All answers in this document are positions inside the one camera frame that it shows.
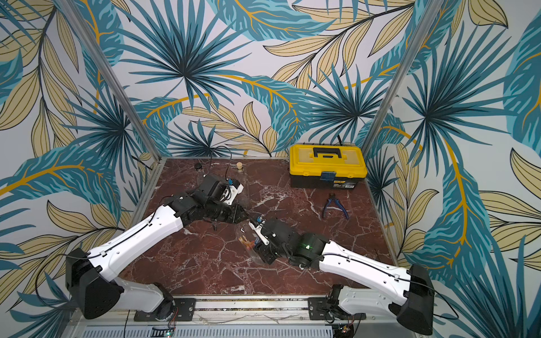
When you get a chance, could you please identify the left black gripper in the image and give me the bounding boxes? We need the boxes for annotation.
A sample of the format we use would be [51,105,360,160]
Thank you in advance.
[205,200,250,224]

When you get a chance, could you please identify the orange bottle label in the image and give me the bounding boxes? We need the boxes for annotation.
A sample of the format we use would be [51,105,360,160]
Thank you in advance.
[238,236,254,251]

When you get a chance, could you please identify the slim glass bottle with cork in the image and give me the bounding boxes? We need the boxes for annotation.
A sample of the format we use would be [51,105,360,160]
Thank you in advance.
[235,221,263,266]

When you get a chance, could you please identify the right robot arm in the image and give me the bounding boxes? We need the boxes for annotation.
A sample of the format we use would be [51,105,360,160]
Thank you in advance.
[249,218,435,335]

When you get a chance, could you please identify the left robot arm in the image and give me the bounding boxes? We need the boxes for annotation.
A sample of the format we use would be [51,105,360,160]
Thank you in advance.
[66,174,247,321]

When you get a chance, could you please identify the yellow and black toolbox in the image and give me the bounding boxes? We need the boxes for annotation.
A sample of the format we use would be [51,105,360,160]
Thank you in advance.
[289,144,368,190]

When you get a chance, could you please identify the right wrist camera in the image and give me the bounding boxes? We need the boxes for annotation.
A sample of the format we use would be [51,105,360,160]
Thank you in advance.
[249,216,270,246]

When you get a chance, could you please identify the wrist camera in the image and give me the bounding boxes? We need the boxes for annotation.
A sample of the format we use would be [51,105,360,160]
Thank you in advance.
[221,178,245,206]
[249,216,270,246]

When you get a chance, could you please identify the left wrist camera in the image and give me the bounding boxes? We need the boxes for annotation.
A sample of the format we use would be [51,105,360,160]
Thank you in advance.
[221,178,245,206]

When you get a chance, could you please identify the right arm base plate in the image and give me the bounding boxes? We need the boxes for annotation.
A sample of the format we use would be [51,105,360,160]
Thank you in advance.
[307,297,366,323]

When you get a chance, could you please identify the aluminium front rail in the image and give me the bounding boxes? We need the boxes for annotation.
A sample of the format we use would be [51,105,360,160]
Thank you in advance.
[63,294,415,337]

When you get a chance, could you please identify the blue handled pliers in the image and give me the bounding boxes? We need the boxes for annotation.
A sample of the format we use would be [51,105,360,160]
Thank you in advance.
[321,193,349,220]

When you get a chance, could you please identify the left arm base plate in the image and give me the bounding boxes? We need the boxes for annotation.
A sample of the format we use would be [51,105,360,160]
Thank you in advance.
[134,298,196,323]

